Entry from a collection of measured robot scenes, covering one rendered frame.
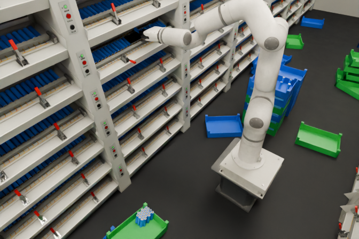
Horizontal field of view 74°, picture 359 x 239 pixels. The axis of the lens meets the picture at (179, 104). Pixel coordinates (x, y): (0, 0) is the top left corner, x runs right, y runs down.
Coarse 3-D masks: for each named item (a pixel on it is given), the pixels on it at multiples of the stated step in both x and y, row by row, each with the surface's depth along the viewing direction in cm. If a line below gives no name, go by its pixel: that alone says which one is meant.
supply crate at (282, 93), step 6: (252, 78) 183; (288, 78) 185; (294, 78) 181; (252, 84) 185; (276, 84) 188; (282, 84) 188; (294, 84) 179; (276, 90) 175; (282, 90) 182; (288, 90) 170; (276, 96) 178; (282, 96) 175; (288, 96) 176
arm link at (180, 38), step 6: (168, 30) 117; (174, 30) 115; (180, 30) 113; (186, 30) 112; (162, 36) 118; (168, 36) 116; (174, 36) 113; (180, 36) 111; (186, 36) 113; (168, 42) 118; (174, 42) 115; (180, 42) 112; (186, 42) 114
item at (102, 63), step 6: (138, 42) 131; (144, 42) 133; (126, 48) 126; (132, 48) 128; (138, 48) 130; (114, 54) 121; (120, 54) 123; (102, 60) 117; (108, 60) 118; (96, 66) 114; (102, 66) 117
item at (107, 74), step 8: (160, 16) 150; (168, 24) 147; (176, 24) 145; (144, 48) 133; (152, 48) 134; (160, 48) 140; (128, 56) 126; (136, 56) 128; (144, 56) 131; (112, 64) 120; (120, 64) 122; (128, 64) 124; (136, 64) 130; (104, 72) 116; (112, 72) 118; (120, 72) 123; (104, 80) 116
